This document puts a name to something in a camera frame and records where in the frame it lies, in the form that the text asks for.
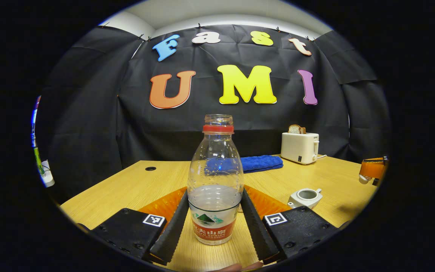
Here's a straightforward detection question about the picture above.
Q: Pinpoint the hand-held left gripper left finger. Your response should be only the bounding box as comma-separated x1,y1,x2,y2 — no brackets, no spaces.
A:
88,187,190,266

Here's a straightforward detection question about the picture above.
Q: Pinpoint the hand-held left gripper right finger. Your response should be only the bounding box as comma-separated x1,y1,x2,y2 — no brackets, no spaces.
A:
240,185,341,265

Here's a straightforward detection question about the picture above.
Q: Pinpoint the white ceramic teacup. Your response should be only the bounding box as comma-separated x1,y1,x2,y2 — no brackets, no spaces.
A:
287,188,323,210

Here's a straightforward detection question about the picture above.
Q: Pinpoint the clear plastic water bottle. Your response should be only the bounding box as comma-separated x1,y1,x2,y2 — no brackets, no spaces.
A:
187,114,244,246

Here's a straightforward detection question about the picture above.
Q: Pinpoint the blue towel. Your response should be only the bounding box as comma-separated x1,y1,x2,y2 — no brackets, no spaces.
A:
204,155,284,174

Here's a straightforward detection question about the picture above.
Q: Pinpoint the white toaster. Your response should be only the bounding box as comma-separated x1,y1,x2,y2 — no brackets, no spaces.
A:
281,132,320,165

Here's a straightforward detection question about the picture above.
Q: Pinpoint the black backdrop cloth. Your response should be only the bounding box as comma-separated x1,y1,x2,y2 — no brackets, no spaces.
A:
36,25,392,197

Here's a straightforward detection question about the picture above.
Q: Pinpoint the white plastic device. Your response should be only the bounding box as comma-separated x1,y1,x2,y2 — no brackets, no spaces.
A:
41,161,56,188

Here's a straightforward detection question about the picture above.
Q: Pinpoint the green stick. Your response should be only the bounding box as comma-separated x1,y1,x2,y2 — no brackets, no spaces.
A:
33,147,45,176

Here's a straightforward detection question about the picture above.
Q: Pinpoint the computer monitor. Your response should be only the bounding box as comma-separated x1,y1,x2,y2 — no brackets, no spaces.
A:
31,95,42,148

